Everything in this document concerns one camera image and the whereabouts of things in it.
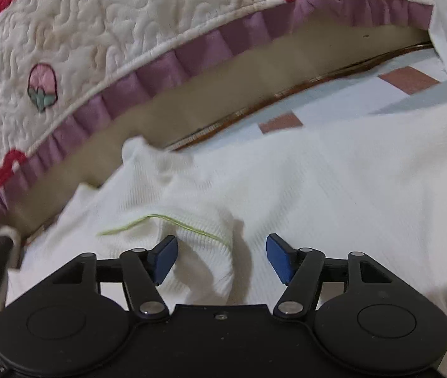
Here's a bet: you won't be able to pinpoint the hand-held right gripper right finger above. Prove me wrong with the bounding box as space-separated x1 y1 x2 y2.
266 233 393 319

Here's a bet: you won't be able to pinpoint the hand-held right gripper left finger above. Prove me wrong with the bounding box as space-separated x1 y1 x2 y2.
52 235 179 319

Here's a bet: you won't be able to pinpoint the cream white knit garment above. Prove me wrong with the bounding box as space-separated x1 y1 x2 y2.
5 98 447 378

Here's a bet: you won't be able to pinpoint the beige bed base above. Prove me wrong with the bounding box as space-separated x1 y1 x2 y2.
7 10 433 237

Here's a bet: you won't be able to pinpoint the white quilted bedspread red bears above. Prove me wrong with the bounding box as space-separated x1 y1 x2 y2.
0 0 444 241

